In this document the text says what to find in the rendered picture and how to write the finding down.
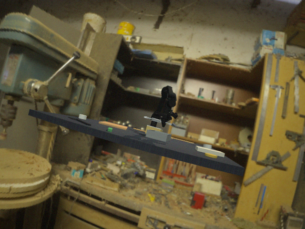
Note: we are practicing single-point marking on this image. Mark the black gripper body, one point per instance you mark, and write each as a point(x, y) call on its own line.
point(165, 113)

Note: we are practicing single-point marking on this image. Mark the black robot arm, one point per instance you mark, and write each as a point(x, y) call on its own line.
point(167, 93)

